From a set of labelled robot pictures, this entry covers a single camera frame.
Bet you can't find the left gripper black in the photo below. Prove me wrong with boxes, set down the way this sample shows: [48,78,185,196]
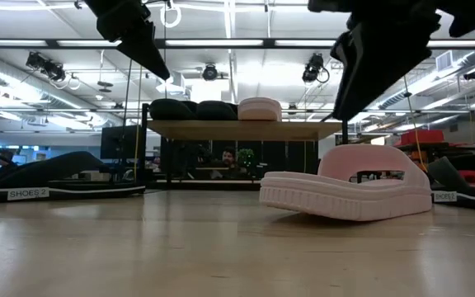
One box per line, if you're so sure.
[83,0,172,82]

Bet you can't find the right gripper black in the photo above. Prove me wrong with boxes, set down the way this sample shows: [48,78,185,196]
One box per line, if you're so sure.
[307,0,475,121]

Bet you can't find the black slide sandal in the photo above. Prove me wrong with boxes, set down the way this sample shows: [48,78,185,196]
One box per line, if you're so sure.
[195,100,239,121]
[149,98,197,121]

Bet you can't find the pink slide sandal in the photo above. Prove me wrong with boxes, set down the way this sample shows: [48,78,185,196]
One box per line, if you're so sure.
[237,97,283,122]
[259,143,433,222]

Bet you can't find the wooden shelf black metal legs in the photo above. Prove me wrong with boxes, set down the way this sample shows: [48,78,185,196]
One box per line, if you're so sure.
[139,101,350,191]

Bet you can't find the white air vent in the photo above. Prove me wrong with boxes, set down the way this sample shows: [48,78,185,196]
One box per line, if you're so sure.
[435,49,454,72]

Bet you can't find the red storage box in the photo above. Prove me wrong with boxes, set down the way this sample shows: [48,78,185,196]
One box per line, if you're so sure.
[400,129,445,146]

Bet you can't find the black computer monitor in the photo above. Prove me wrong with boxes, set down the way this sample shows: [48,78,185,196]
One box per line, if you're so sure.
[100,125,143,161]

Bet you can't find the black work table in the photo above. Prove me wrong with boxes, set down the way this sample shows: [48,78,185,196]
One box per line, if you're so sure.
[393,142,475,157]

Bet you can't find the person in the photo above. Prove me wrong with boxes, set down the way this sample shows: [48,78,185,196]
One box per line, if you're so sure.
[210,146,241,181]

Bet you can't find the small leafy green plant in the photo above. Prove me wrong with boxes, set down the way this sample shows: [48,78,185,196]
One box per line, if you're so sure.
[237,148,256,170]

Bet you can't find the white shoes label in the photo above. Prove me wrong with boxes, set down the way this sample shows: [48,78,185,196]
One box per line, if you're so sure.
[7,187,50,202]
[433,191,458,203]

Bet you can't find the black ceiling rail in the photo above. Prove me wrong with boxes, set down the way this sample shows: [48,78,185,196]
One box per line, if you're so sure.
[0,37,475,50]

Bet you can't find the white hanging cable loop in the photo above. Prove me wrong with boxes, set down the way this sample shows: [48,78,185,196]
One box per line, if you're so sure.
[159,2,183,29]

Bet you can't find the silver ventilation duct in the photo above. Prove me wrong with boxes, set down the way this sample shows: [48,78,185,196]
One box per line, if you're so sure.
[377,49,475,109]

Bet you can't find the long black cable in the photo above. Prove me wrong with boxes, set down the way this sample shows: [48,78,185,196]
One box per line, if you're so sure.
[122,57,133,137]

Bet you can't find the yellow hanging cord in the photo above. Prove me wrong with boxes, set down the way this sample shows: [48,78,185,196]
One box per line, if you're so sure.
[403,76,425,173]

